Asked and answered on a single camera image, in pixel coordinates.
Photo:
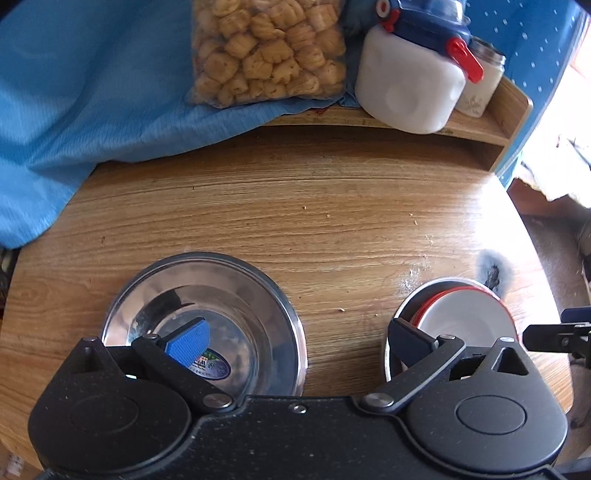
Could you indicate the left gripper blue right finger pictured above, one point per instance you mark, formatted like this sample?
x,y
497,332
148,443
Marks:
x,y
426,358

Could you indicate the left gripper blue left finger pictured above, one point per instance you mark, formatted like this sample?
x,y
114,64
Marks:
x,y
168,358

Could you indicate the deep steel bowl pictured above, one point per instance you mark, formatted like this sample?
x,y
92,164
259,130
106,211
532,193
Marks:
x,y
392,365

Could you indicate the red-rimmed white bowl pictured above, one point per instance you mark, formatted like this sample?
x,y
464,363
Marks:
x,y
469,313
418,316

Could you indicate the steel plate with sticker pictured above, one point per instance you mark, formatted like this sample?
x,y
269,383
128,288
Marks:
x,y
208,318

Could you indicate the oval steel dish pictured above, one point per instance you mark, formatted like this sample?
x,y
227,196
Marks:
x,y
138,322

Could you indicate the wooden desk shelf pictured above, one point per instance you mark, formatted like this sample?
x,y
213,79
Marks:
x,y
489,136

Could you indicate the white jug blue lid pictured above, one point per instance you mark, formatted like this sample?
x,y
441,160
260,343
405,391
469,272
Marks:
x,y
415,64

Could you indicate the blue striped cloth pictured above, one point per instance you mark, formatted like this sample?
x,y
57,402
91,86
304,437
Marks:
x,y
85,82

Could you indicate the blue polka dot curtain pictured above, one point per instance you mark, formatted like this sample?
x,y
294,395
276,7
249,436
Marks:
x,y
538,39

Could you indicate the clear bag of biscuits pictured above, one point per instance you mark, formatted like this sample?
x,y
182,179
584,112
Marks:
x,y
246,52

